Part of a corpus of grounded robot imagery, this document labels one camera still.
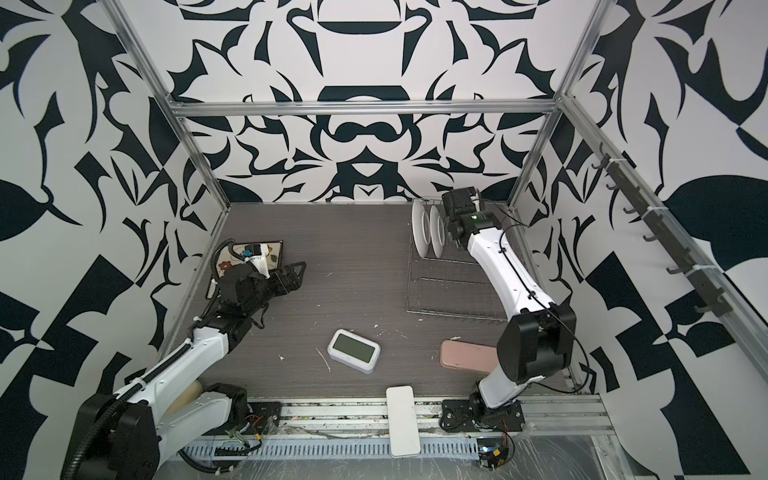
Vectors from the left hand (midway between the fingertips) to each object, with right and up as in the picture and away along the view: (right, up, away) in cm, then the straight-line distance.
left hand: (294, 261), depth 82 cm
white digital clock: (+16, -24, -1) cm, 29 cm away
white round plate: (+41, +9, +13) cm, 44 cm away
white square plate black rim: (-4, +3, -7) cm, 8 cm away
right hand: (+51, +9, 0) cm, 52 cm away
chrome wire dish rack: (+47, -9, +16) cm, 50 cm away
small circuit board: (+50, -44, -11) cm, 67 cm away
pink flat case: (+49, -28, +4) cm, 56 cm away
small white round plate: (+36, +10, +14) cm, 40 cm away
